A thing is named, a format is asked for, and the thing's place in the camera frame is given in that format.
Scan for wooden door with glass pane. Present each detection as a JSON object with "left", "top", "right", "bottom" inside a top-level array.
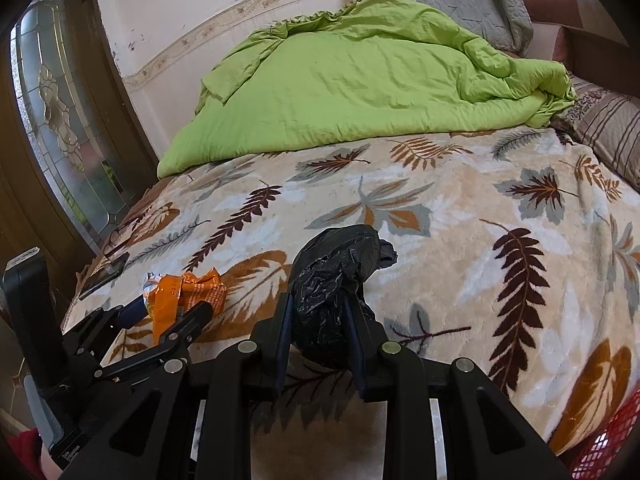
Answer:
[{"left": 0, "top": 0, "right": 161, "bottom": 271}]

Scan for black plastic bag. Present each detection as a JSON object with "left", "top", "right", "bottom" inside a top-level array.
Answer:
[{"left": 287, "top": 225, "right": 398, "bottom": 372}]

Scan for black phone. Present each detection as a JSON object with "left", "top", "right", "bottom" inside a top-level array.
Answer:
[{"left": 77, "top": 252, "right": 131, "bottom": 301}]

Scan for leaf print blanket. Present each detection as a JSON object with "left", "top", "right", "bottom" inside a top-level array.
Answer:
[{"left": 62, "top": 127, "right": 640, "bottom": 461}]

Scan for green quilt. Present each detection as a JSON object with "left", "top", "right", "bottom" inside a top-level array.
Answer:
[{"left": 156, "top": 0, "right": 578, "bottom": 179}]

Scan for red mesh basket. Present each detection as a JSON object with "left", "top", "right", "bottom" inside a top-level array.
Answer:
[{"left": 567, "top": 390, "right": 640, "bottom": 480}]

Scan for orange snack wrapper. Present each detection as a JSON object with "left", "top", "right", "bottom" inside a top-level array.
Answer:
[{"left": 142, "top": 268, "right": 227, "bottom": 346}]

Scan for brown headboard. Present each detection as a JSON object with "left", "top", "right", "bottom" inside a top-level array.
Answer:
[{"left": 520, "top": 0, "right": 631, "bottom": 81}]

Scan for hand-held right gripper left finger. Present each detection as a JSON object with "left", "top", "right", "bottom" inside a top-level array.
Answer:
[{"left": 62, "top": 292, "right": 296, "bottom": 480}]

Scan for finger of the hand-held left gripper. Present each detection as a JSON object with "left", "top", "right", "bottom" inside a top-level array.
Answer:
[
  {"left": 95, "top": 301, "right": 215, "bottom": 383},
  {"left": 62, "top": 297, "right": 151, "bottom": 351}
]

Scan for striped pillow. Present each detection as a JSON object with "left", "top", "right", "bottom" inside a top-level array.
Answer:
[{"left": 550, "top": 75, "right": 640, "bottom": 191}]

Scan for red cloth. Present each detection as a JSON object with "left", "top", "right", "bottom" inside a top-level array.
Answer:
[{"left": 0, "top": 427, "right": 46, "bottom": 480}]

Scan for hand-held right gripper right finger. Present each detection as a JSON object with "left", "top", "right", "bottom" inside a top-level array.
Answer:
[{"left": 342, "top": 300, "right": 571, "bottom": 480}]

